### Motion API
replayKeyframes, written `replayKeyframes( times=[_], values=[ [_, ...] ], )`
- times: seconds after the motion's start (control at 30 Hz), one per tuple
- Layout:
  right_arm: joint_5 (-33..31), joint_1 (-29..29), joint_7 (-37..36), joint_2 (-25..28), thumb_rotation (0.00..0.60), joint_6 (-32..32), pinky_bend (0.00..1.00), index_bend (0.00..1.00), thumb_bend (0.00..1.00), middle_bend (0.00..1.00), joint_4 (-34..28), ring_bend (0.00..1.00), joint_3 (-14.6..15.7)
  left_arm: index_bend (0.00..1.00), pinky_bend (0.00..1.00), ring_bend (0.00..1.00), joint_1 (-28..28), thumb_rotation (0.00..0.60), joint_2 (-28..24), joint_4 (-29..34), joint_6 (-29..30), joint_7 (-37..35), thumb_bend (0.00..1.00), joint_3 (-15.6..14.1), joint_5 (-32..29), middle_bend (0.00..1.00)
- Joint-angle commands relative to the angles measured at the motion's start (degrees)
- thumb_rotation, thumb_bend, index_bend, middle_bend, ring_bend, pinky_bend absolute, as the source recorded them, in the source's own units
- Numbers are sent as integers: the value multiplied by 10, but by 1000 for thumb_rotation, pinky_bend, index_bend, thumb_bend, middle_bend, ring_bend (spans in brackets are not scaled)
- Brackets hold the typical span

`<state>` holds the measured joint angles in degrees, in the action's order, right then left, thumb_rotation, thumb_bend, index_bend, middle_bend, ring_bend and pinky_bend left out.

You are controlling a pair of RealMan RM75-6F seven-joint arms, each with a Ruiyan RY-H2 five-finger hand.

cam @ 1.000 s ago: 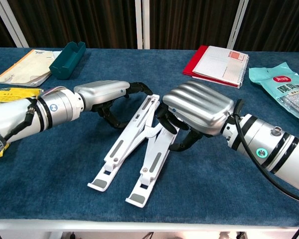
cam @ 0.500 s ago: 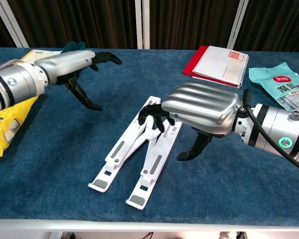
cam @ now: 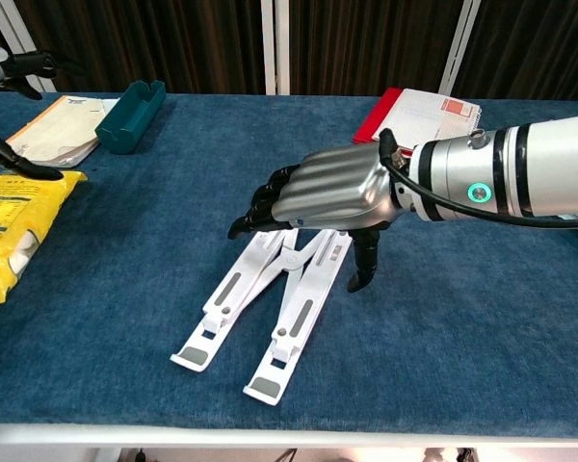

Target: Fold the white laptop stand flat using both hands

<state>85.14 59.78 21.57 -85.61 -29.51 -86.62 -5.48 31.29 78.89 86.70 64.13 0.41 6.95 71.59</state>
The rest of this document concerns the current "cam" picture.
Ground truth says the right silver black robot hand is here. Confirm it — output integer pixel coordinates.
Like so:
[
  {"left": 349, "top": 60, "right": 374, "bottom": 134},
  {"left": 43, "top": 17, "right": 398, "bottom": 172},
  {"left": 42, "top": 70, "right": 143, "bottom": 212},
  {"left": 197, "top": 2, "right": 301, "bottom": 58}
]
[{"left": 226, "top": 142, "right": 415, "bottom": 294}]

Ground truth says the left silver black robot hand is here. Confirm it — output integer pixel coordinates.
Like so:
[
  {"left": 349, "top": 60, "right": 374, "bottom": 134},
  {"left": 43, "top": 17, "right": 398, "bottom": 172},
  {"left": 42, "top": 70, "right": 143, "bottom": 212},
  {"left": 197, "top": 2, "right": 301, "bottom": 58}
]
[{"left": 0, "top": 45, "right": 86, "bottom": 182}]

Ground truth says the white folding laptop stand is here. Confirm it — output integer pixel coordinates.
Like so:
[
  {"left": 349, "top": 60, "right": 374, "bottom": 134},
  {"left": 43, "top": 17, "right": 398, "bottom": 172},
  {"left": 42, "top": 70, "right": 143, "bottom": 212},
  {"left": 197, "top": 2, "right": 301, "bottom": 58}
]
[{"left": 170, "top": 226, "right": 355, "bottom": 405}]

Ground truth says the beige paper booklet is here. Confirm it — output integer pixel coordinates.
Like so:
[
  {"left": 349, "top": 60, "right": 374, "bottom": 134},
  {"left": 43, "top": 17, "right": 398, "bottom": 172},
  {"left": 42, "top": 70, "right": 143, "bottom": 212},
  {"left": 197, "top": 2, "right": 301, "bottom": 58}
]
[{"left": 4, "top": 94, "right": 121, "bottom": 168}]

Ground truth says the red cover book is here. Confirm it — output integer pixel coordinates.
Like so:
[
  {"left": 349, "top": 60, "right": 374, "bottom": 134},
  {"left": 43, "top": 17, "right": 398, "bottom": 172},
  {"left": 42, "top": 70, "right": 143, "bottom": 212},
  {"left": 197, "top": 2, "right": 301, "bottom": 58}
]
[{"left": 351, "top": 87, "right": 406, "bottom": 145}]

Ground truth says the teal plastic tray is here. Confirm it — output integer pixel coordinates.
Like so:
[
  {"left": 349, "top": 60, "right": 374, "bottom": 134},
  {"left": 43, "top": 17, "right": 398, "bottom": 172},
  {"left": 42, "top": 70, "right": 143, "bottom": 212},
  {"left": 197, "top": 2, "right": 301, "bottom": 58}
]
[{"left": 94, "top": 79, "right": 168, "bottom": 155}]

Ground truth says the white spiral notebook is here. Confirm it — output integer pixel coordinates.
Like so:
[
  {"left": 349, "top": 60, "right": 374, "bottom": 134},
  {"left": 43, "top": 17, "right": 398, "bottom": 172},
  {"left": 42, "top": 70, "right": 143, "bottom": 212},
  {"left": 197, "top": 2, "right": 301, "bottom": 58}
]
[{"left": 389, "top": 89, "right": 483, "bottom": 150}]

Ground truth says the black pleated curtain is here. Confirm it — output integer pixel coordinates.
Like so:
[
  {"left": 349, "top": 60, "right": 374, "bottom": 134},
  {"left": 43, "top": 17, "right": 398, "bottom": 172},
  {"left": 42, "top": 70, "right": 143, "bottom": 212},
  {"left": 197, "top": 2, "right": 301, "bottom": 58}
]
[{"left": 0, "top": 0, "right": 578, "bottom": 116}]

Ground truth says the yellow snack bag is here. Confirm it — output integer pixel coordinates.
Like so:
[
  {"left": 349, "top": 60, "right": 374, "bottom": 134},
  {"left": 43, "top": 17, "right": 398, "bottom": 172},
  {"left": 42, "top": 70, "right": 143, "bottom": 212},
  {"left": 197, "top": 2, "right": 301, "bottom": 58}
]
[{"left": 0, "top": 170, "right": 88, "bottom": 308}]

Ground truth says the blue felt table mat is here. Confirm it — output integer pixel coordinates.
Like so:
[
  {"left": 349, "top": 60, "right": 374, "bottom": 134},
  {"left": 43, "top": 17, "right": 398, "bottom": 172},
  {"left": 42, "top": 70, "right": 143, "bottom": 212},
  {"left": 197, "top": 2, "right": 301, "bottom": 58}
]
[{"left": 0, "top": 90, "right": 578, "bottom": 427}]

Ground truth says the white aluminium frame post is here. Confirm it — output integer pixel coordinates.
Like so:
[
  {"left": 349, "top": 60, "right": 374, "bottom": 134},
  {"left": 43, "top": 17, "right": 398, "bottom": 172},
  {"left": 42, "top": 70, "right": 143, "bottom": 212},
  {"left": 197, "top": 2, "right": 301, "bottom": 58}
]
[
  {"left": 261, "top": 0, "right": 290, "bottom": 96},
  {"left": 437, "top": 0, "right": 481, "bottom": 96},
  {"left": 0, "top": 0, "right": 57, "bottom": 92}
]

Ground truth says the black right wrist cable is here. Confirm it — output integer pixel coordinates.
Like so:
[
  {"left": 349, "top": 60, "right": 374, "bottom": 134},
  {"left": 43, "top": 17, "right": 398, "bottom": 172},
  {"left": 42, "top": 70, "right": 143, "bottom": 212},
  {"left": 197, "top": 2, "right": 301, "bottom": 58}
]
[{"left": 378, "top": 128, "right": 578, "bottom": 229}]

